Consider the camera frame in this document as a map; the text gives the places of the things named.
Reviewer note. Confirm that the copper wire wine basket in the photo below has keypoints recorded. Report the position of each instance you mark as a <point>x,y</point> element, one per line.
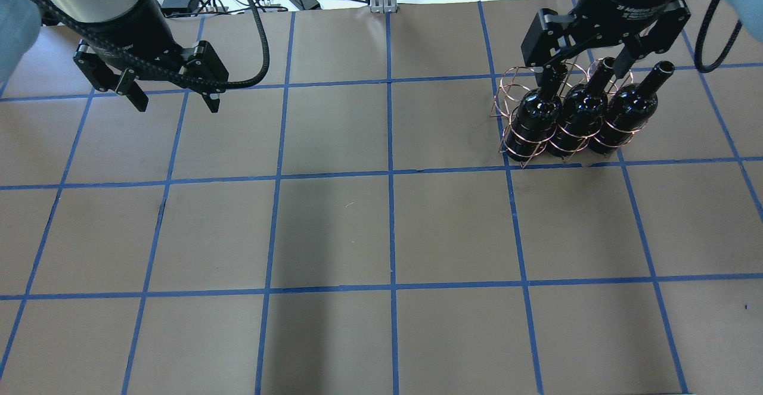
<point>516,81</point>

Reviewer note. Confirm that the dark glass wine bottle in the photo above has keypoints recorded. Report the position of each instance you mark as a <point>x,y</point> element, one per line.
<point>582,111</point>

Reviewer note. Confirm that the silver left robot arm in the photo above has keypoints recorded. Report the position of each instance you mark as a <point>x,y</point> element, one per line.
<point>123,42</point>

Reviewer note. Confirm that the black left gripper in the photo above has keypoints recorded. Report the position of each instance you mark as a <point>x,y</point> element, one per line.
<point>145,33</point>

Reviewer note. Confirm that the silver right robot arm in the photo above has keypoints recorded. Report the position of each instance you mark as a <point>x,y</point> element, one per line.
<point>748,12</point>

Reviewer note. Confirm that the dark wine bottle in basket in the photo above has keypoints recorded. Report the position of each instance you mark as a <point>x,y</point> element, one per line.
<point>630,109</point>

